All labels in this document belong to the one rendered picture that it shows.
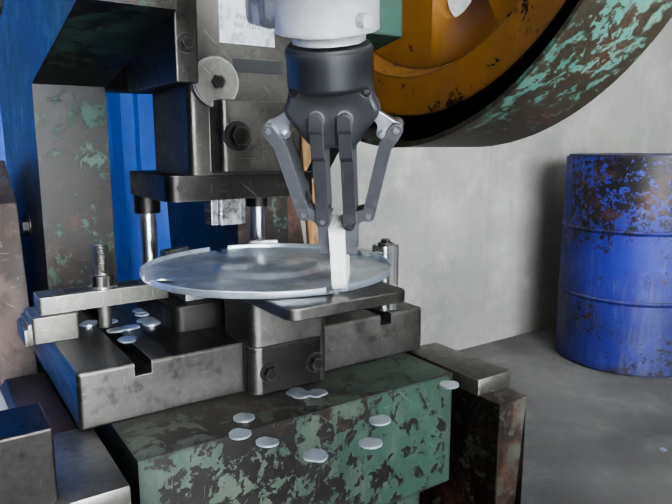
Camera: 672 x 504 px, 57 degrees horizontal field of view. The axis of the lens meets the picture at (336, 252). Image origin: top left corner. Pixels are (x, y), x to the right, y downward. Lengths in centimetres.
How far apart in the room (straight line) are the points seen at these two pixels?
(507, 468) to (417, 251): 184
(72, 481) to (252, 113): 42
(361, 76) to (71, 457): 43
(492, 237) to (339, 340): 218
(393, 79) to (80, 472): 74
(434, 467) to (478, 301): 213
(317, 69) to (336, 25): 4
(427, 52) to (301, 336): 54
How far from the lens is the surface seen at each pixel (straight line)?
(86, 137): 96
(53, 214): 95
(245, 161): 72
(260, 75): 77
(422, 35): 107
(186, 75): 70
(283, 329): 70
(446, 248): 271
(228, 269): 70
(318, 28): 51
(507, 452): 83
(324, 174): 57
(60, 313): 78
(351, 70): 52
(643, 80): 381
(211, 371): 71
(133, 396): 69
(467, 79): 94
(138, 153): 195
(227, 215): 82
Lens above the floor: 93
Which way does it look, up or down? 10 degrees down
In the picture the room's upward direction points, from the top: straight up
